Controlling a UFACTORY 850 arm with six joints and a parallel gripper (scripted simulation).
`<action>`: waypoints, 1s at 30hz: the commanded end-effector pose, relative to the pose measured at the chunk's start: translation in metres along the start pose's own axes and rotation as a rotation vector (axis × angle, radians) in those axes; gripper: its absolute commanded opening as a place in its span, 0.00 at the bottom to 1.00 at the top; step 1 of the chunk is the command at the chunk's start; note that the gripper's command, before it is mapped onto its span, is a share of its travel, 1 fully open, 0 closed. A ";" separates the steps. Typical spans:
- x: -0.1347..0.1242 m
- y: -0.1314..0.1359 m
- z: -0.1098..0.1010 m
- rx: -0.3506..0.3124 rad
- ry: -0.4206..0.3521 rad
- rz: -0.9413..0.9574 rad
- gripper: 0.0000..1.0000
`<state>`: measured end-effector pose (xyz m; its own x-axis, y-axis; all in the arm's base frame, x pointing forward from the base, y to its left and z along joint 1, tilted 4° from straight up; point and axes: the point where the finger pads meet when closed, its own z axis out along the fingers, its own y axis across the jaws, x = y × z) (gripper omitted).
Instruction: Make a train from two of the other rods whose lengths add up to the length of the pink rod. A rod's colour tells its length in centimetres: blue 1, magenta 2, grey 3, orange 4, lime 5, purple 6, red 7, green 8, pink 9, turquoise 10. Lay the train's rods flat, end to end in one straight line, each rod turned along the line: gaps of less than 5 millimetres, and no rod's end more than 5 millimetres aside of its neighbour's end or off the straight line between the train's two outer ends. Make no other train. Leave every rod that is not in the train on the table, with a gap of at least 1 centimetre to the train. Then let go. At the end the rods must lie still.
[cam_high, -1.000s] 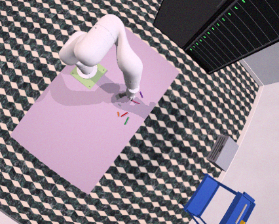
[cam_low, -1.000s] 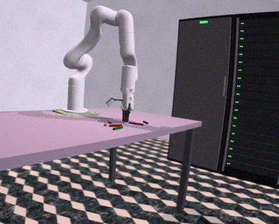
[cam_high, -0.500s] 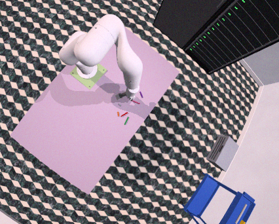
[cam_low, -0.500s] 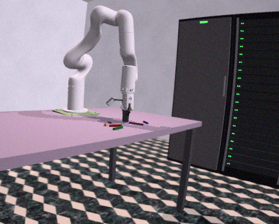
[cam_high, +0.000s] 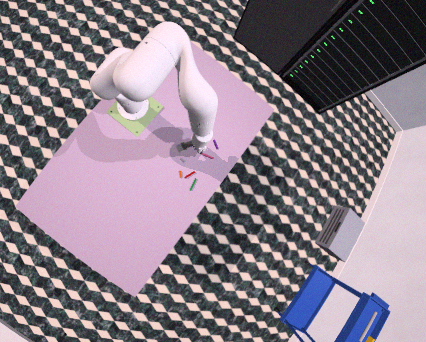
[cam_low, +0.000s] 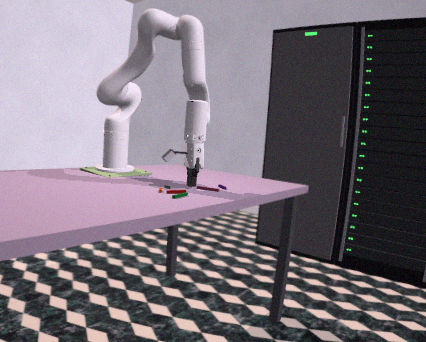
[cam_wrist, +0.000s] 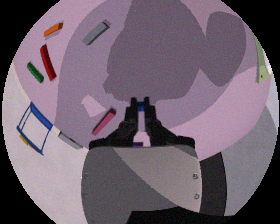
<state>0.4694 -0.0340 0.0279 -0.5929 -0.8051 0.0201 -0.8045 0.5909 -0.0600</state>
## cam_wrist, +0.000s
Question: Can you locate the pink rod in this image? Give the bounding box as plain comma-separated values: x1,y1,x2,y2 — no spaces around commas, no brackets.
92,108,116,136

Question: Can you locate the green rod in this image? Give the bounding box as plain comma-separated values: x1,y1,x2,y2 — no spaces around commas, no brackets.
27,62,44,84

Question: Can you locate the red rod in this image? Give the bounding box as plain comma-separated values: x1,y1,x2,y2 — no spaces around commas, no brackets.
40,44,57,81

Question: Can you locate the purple rod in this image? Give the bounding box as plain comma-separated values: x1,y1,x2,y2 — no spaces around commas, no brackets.
133,142,143,147

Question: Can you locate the grey rod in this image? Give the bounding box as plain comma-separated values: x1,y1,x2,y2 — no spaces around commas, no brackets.
82,22,110,46

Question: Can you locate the orange rod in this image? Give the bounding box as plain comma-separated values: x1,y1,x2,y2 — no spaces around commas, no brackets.
43,23,63,37

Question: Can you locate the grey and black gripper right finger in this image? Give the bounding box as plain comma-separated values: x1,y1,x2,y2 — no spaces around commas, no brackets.
144,97,195,149

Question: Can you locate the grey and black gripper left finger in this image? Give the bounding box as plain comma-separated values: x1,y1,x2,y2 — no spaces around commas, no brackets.
89,97,138,150

